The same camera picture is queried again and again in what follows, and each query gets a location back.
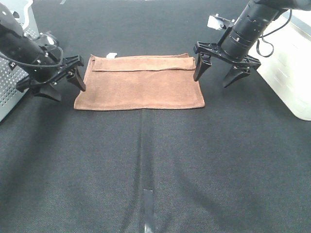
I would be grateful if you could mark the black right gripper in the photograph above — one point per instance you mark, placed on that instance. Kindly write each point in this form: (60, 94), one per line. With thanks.
(239, 70)

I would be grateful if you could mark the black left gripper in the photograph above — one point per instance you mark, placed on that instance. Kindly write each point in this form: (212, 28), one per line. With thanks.
(40, 80)

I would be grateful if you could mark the brown towel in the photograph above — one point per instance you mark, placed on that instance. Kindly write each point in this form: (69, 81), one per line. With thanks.
(140, 82)

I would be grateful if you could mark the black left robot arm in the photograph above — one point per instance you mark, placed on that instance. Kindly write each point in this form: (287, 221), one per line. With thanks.
(42, 58)

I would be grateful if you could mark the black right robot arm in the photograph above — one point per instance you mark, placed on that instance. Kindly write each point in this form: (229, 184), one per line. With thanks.
(240, 36)

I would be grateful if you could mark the grey perforated basket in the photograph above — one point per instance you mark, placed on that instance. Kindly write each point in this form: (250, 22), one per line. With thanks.
(10, 73)

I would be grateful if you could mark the white plastic bin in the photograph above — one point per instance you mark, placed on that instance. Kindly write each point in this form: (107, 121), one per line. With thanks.
(285, 58)

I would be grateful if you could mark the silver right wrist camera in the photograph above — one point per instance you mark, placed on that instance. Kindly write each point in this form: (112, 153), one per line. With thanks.
(219, 23)

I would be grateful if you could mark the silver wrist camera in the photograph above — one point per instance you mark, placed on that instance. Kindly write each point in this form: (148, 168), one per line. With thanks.
(219, 23)
(47, 39)

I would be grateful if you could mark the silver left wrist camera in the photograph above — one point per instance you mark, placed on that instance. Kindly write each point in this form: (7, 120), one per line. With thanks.
(47, 39)

